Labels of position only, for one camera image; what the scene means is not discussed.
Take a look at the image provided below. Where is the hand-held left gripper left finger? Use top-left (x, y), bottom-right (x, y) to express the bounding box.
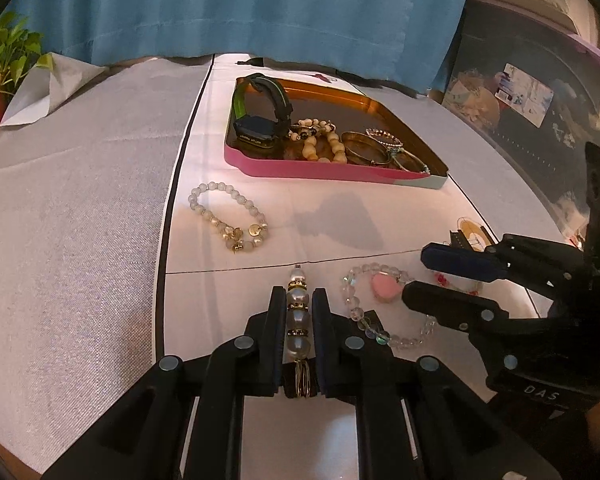
top-left (40, 286), bottom-right (287, 480)

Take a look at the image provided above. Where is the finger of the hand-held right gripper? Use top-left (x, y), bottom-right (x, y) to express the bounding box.
top-left (401, 281), bottom-right (552, 357)
top-left (421, 234), bottom-right (589, 302)

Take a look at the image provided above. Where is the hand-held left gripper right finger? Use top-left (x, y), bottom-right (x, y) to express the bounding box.
top-left (311, 287), bottom-right (563, 480)

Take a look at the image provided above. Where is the large pearl bracelet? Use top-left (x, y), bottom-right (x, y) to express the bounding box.
top-left (284, 266), bottom-right (315, 399)

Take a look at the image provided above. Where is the clear crystal bracelet pink heart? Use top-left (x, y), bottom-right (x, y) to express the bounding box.
top-left (342, 264), bottom-right (438, 349)

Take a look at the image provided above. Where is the yellow wooden bead bracelet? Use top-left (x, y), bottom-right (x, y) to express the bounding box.
top-left (302, 131), bottom-right (349, 164)

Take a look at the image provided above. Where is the gold tray with pink rim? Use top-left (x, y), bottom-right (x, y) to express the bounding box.
top-left (224, 76), bottom-right (448, 190)

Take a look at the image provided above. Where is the grey cloth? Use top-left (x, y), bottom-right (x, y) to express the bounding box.
top-left (337, 77), bottom-right (578, 318)
top-left (0, 52), bottom-right (215, 473)

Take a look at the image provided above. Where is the wide gold bangle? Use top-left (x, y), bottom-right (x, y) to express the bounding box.
top-left (341, 131), bottom-right (392, 166)

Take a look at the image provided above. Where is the clear storage bin purple lid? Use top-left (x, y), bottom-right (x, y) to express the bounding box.
top-left (439, 0), bottom-right (600, 246)

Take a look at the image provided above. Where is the white packet with blue print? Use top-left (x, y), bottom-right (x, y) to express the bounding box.
top-left (495, 62), bottom-right (556, 127)

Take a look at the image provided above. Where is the black smartwatch with green stripe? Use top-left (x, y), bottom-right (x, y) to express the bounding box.
top-left (232, 73), bottom-right (294, 149)

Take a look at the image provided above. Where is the blue curtain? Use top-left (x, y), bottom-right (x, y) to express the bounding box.
top-left (2, 0), bottom-right (477, 97)

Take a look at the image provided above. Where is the green plant in red pot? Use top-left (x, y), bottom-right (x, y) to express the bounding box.
top-left (0, 12), bottom-right (55, 157)

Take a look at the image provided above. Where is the thin red bead bracelet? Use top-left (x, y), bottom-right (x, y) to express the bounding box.
top-left (432, 270), bottom-right (484, 297)

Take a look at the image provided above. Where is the amber translucent ring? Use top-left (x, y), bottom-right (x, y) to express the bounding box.
top-left (450, 217), bottom-right (494, 254)

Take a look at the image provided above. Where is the white bead bracelet gold charm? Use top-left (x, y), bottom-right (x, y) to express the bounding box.
top-left (189, 182), bottom-right (270, 254)

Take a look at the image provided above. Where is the thin silver bead bracelet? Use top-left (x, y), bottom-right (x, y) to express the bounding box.
top-left (365, 127), bottom-right (406, 152)

